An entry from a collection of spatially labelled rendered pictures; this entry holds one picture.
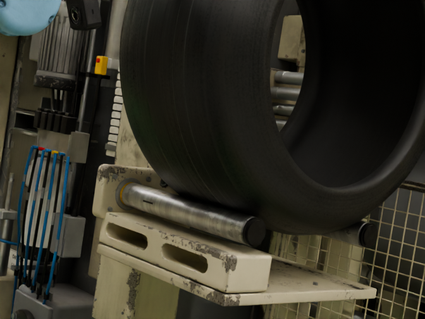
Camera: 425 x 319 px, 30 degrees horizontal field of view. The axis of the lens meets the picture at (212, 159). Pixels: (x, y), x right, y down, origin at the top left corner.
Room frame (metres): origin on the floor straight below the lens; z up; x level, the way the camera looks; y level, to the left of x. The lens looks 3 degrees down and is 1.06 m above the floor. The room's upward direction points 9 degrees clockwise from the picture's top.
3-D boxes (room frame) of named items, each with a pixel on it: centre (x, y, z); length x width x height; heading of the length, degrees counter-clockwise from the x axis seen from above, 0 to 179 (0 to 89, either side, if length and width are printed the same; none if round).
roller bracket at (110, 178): (1.56, 0.04, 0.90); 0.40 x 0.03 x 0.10; 131
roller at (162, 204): (1.33, 0.03, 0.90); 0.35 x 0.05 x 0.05; 41
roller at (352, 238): (1.52, -0.18, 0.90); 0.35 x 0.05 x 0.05; 41
